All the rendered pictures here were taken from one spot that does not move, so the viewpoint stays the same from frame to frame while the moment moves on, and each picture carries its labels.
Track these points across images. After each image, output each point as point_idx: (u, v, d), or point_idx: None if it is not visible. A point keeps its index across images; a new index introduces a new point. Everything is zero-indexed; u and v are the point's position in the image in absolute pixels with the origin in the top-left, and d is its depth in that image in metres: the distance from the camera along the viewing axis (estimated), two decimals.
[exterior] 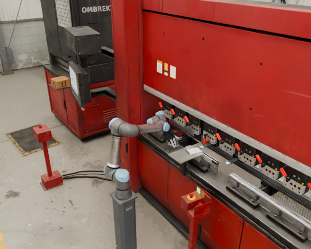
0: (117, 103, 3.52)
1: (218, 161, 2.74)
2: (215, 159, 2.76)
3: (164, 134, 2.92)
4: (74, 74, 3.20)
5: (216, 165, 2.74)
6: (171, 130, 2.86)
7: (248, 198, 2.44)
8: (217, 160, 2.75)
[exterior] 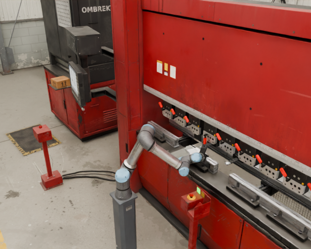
0: (117, 103, 3.52)
1: (206, 153, 2.85)
2: None
3: (203, 160, 2.68)
4: (74, 74, 3.20)
5: None
6: (203, 149, 2.67)
7: (248, 198, 2.44)
8: (206, 153, 2.86)
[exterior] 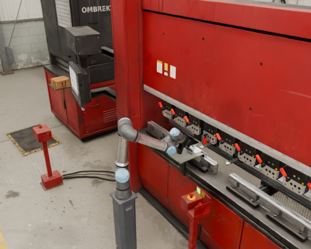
0: (117, 103, 3.52)
1: (206, 153, 2.85)
2: (203, 152, 2.87)
3: None
4: (74, 74, 3.20)
5: (204, 157, 2.85)
6: (179, 147, 2.76)
7: (248, 198, 2.44)
8: (206, 153, 2.86)
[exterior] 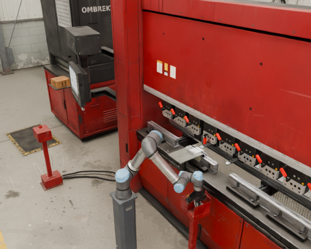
0: (117, 103, 3.52)
1: (206, 153, 2.85)
2: (203, 152, 2.87)
3: None
4: (74, 74, 3.20)
5: (204, 157, 2.85)
6: (191, 195, 2.50)
7: (248, 198, 2.44)
8: (206, 153, 2.86)
